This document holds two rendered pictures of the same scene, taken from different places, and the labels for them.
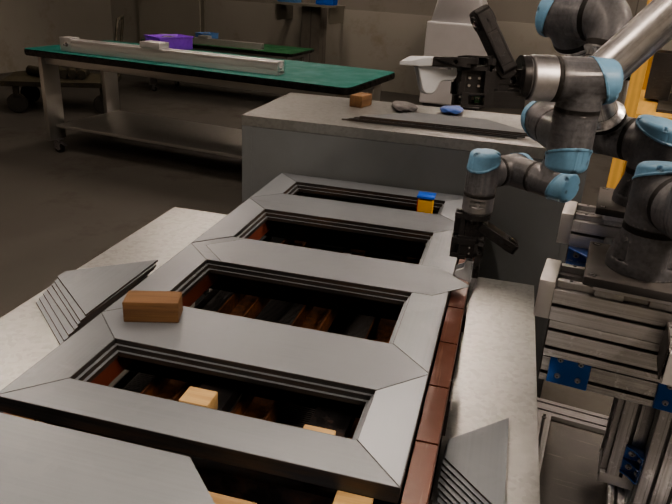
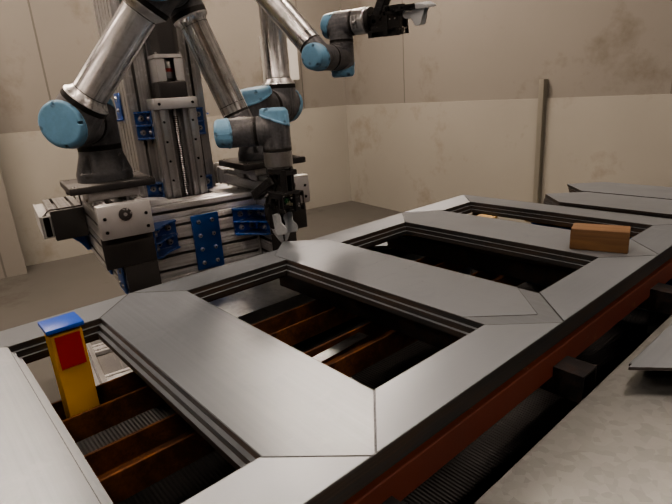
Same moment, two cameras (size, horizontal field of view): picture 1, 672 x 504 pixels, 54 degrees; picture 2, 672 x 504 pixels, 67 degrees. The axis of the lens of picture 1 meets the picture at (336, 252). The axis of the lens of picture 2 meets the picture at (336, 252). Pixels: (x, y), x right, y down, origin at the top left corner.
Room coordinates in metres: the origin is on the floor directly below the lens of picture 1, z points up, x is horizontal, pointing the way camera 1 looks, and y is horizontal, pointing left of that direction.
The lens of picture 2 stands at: (2.56, 0.56, 1.23)
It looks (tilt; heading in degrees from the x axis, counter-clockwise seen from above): 17 degrees down; 216
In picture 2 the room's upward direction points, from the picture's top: 4 degrees counter-clockwise
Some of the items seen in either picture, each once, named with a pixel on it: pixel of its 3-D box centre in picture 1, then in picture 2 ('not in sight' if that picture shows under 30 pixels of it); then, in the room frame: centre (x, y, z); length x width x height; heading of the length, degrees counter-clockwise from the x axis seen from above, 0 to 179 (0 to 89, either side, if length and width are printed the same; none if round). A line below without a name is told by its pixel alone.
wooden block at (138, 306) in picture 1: (153, 306); (599, 237); (1.30, 0.40, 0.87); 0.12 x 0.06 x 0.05; 94
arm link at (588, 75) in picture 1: (583, 82); (340, 25); (1.13, -0.40, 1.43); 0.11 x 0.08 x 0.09; 94
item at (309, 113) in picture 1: (417, 123); not in sight; (2.70, -0.30, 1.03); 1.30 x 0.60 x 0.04; 76
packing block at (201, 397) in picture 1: (198, 404); not in sight; (1.06, 0.25, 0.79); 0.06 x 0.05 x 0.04; 76
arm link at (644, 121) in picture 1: (652, 143); (93, 120); (1.75, -0.83, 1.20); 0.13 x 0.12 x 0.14; 37
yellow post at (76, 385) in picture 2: (423, 224); (74, 377); (2.19, -0.30, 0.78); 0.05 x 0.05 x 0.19; 76
